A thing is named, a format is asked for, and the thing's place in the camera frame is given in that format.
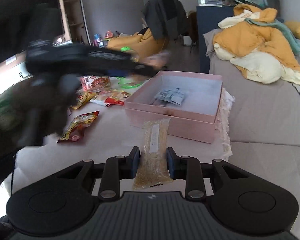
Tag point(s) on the red foil snack packet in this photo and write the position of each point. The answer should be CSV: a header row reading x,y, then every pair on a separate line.
x,y
75,131

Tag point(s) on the dark jacket on stand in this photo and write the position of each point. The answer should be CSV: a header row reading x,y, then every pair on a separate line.
x,y
166,18

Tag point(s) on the clear bag of grain snack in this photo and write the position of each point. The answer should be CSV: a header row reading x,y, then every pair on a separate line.
x,y
152,169

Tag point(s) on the wooden shelf unit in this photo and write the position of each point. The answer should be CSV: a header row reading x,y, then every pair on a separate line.
x,y
24,21

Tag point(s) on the green gumball dispenser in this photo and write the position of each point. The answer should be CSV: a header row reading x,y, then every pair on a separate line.
x,y
132,81

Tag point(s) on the pink gift box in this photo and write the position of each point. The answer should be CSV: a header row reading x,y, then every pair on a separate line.
x,y
189,100

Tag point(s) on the white red snack packet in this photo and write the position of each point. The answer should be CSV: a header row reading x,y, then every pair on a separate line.
x,y
109,97

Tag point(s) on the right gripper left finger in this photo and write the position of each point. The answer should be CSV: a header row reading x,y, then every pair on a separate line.
x,y
116,169

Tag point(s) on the grey sofa bed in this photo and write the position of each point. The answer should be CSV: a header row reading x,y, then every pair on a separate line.
x,y
264,126

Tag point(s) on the white tablecloth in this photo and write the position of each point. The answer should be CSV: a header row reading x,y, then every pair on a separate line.
x,y
110,135

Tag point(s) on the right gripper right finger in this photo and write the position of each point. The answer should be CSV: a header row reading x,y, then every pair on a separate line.
x,y
188,169

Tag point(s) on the peanut jar red label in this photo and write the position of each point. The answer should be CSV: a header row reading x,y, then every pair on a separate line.
x,y
95,83

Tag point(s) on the silver sachets in box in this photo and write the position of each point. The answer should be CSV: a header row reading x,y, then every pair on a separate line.
x,y
168,96

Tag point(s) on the yellow panda snack packet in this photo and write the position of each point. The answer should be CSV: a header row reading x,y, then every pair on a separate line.
x,y
82,98

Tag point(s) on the orange bean bag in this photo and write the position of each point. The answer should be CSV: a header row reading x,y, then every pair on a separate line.
x,y
142,43

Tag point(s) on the yellow pillow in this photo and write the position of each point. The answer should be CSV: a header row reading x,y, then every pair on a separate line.
x,y
298,30

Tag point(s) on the orange cream duvet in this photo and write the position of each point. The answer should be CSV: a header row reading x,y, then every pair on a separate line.
x,y
262,48

